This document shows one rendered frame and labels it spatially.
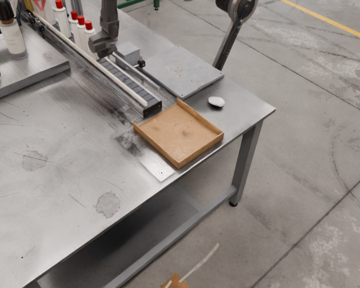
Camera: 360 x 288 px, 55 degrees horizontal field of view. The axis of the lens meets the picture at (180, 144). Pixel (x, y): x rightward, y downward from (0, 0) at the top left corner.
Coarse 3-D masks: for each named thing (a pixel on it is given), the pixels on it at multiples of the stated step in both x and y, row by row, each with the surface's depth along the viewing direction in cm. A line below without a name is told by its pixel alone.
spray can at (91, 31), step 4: (88, 20) 164; (88, 24) 162; (88, 28) 164; (92, 28) 165; (88, 32) 165; (92, 32) 165; (88, 36) 166; (88, 40) 168; (88, 48) 172; (92, 56) 174; (96, 56) 175; (96, 60) 176
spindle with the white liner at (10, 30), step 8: (0, 0) 155; (8, 0) 158; (0, 8) 156; (8, 8) 158; (0, 16) 158; (8, 16) 160; (0, 24) 163; (8, 24) 163; (16, 24) 165; (8, 32) 164; (16, 32) 166; (8, 40) 167; (16, 40) 168; (8, 48) 172; (16, 48) 171; (24, 48) 174; (16, 56) 174; (24, 56) 176
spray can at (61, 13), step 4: (56, 0) 177; (60, 0) 177; (56, 4) 177; (60, 4) 177; (56, 8) 179; (60, 8) 178; (64, 8) 180; (56, 12) 179; (60, 12) 179; (64, 12) 180; (60, 16) 180; (64, 16) 181; (60, 20) 182; (64, 20) 182; (60, 24) 184; (64, 24) 184; (68, 24) 186; (60, 28) 186; (64, 28) 185; (68, 28) 187; (64, 32) 187; (68, 32) 188; (68, 36) 189
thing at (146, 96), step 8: (56, 24) 201; (64, 40) 189; (72, 40) 189; (72, 48) 184; (104, 64) 175; (112, 64) 175; (112, 72) 171; (120, 72) 171; (112, 80) 167; (120, 80) 167; (128, 80) 167; (120, 88) 162; (136, 88) 163; (144, 96) 159; (152, 96) 159; (152, 104) 155
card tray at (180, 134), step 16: (176, 112) 159; (192, 112) 157; (144, 128) 151; (160, 128) 152; (176, 128) 152; (192, 128) 152; (208, 128) 152; (160, 144) 145; (176, 144) 146; (192, 144) 146; (208, 144) 142; (176, 160) 135
